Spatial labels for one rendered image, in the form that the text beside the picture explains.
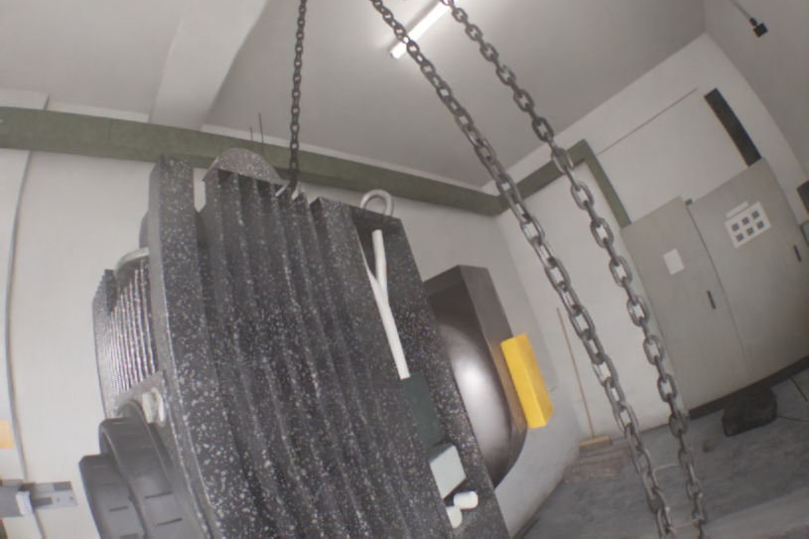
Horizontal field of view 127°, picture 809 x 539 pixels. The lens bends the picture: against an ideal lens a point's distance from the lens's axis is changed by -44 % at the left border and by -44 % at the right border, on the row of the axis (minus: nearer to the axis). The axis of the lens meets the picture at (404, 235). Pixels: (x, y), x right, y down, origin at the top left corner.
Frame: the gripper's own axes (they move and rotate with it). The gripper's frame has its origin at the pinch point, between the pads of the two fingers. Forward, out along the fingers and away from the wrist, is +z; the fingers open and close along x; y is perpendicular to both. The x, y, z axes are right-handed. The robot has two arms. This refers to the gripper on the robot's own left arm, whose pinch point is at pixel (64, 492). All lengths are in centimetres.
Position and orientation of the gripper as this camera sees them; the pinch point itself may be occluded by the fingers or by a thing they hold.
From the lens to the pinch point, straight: 77.3
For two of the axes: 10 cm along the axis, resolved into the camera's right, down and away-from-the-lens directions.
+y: -3.0, -8.9, 3.4
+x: -7.7, 4.4, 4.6
